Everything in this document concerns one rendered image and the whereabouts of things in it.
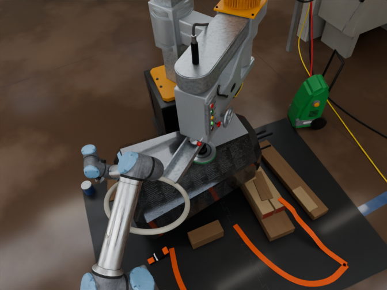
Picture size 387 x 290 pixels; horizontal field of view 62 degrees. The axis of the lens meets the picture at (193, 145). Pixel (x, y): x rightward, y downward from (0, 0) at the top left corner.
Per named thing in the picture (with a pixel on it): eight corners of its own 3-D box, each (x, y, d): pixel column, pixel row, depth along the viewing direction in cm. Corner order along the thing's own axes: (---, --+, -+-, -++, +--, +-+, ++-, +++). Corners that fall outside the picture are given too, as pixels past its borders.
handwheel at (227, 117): (221, 113, 231) (221, 98, 219) (234, 118, 227) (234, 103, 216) (212, 128, 223) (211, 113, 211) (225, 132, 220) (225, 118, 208)
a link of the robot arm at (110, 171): (175, 160, 166) (117, 165, 218) (155, 155, 158) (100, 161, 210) (172, 182, 163) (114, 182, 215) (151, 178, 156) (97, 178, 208)
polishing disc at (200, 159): (221, 152, 241) (221, 151, 240) (199, 167, 234) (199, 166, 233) (204, 136, 252) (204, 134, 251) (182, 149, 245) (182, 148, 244)
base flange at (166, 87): (150, 72, 325) (148, 68, 321) (194, 58, 334) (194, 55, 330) (164, 103, 296) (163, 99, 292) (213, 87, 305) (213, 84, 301)
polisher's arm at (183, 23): (147, 38, 275) (141, 10, 255) (173, 19, 290) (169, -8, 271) (216, 69, 244) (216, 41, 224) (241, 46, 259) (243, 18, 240)
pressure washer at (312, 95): (314, 107, 382) (335, 44, 313) (325, 129, 360) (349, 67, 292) (285, 110, 381) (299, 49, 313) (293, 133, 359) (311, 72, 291)
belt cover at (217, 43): (233, 11, 238) (234, -11, 225) (265, 18, 230) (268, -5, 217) (168, 92, 188) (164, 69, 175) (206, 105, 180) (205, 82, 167)
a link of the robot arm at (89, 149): (80, 155, 201) (80, 144, 207) (86, 167, 210) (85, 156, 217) (95, 152, 202) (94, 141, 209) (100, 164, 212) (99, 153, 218)
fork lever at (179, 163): (203, 109, 244) (203, 105, 240) (226, 117, 237) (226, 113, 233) (155, 178, 206) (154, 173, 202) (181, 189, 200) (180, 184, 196)
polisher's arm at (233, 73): (230, 68, 271) (232, 14, 232) (256, 76, 263) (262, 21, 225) (189, 128, 233) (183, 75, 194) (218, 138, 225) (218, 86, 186)
